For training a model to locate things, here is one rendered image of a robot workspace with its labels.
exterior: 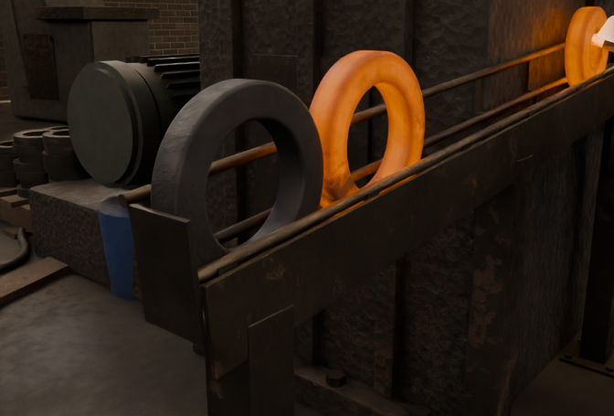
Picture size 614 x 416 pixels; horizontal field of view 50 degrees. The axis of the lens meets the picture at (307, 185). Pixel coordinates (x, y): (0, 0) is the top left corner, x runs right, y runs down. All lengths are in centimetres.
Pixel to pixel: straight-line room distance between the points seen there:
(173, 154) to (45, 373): 123
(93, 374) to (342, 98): 116
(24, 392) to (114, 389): 20
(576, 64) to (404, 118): 61
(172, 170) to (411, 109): 34
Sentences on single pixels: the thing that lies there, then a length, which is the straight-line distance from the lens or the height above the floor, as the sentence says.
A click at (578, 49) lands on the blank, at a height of 75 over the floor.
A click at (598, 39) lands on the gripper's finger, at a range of 136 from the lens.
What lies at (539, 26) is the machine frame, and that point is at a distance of 131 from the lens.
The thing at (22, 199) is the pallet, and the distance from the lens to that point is 269.
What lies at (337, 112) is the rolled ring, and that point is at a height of 71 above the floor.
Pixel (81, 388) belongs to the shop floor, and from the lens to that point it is 162.
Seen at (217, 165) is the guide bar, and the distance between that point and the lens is 63.
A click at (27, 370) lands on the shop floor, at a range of 174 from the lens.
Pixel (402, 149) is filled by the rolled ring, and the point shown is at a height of 65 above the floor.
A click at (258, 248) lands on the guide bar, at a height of 61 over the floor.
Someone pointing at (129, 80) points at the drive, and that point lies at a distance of 195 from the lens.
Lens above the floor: 80
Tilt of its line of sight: 14 degrees down
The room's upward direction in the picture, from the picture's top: straight up
